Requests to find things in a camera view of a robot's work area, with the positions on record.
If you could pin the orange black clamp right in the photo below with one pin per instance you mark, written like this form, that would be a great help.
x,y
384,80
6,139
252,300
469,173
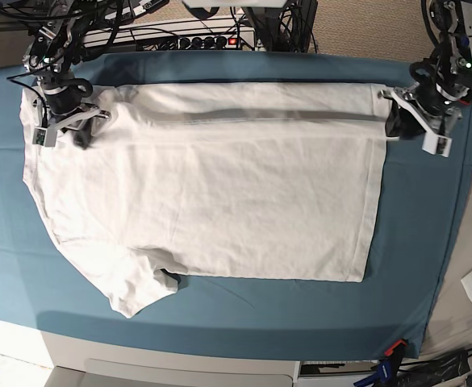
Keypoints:
x,y
466,100

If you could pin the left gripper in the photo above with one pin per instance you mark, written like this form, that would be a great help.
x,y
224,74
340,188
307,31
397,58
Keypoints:
x,y
419,101

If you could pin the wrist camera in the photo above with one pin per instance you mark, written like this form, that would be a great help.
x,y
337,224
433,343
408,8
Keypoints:
x,y
435,144
44,136

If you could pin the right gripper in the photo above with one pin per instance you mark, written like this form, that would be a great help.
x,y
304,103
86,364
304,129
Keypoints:
x,y
66,107

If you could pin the teal table cloth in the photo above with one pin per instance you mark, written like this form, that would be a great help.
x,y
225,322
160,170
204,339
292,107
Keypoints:
x,y
420,210

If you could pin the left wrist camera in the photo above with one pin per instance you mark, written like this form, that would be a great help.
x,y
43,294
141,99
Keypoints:
x,y
435,144

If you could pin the black power strip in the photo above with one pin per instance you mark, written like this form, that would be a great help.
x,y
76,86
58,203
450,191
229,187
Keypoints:
x,y
210,43

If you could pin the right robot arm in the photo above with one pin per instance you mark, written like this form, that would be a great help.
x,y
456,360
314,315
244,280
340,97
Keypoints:
x,y
73,32

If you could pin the white T-shirt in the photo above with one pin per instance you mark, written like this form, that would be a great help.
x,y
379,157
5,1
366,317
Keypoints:
x,y
252,180

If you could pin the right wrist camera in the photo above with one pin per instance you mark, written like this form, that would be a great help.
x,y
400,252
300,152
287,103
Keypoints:
x,y
44,136

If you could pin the white drawer cabinet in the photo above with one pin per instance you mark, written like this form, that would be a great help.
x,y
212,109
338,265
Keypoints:
x,y
164,368

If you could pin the orange black clamp bottom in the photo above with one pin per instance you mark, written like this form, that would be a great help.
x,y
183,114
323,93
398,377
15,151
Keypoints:
x,y
397,349

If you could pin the blue clamp bottom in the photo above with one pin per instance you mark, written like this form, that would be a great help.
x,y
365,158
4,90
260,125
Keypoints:
x,y
385,372

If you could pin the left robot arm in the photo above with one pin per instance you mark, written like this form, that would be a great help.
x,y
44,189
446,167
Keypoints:
x,y
443,80

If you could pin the orange black clamp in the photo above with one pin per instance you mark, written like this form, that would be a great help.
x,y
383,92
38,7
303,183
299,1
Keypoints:
x,y
397,349
466,100

